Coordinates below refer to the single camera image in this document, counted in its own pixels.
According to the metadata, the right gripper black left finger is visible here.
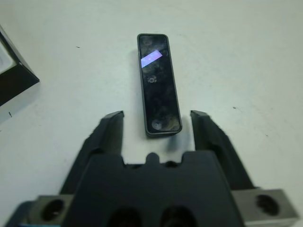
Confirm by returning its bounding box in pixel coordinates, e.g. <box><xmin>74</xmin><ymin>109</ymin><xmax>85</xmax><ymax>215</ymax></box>
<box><xmin>60</xmin><ymin>110</ymin><xmax>125</xmax><ymax>195</ymax></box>

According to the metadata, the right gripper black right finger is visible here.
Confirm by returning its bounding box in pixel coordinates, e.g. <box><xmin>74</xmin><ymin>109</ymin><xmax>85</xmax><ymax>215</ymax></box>
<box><xmin>190</xmin><ymin>110</ymin><xmax>256</xmax><ymax>192</ymax></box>

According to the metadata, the slim black camera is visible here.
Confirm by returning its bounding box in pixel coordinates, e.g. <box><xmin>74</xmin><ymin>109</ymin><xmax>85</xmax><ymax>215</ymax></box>
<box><xmin>136</xmin><ymin>33</ymin><xmax>183</xmax><ymax>138</ymax></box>

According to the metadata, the black box base white insert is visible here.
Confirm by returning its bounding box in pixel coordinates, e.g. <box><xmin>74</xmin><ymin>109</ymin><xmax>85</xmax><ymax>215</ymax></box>
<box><xmin>0</xmin><ymin>23</ymin><xmax>40</xmax><ymax>107</ymax></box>

